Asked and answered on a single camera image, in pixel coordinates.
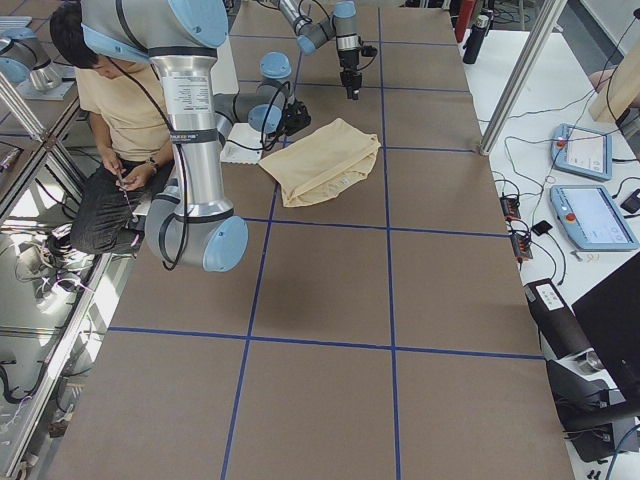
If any blue teach pendant near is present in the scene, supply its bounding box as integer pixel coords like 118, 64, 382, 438
549, 185, 639, 252

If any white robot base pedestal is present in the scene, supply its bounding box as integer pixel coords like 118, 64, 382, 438
215, 51, 291, 165

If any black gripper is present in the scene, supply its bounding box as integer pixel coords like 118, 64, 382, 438
337, 48, 362, 101
280, 100, 311, 134

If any aluminium frame post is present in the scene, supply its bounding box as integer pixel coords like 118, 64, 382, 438
478, 0, 567, 156

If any blue teach pendant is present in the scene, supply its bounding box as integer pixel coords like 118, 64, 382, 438
551, 123, 613, 181
549, 185, 639, 252

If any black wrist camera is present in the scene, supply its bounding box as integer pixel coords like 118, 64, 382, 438
360, 44, 378, 58

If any black water bottle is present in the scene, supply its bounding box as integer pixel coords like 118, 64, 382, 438
462, 14, 491, 65

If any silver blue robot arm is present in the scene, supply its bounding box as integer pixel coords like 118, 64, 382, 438
81, 1, 310, 272
269, 0, 362, 100

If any black computer monitor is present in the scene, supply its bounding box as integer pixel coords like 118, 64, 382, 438
572, 255, 639, 399

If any beige long-sleeve printed shirt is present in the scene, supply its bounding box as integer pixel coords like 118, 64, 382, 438
259, 118, 381, 208

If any blue teach pendant far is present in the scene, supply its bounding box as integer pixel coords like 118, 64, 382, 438
551, 123, 613, 181

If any seated person in beige shirt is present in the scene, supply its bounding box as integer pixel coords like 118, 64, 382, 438
50, 1, 174, 254

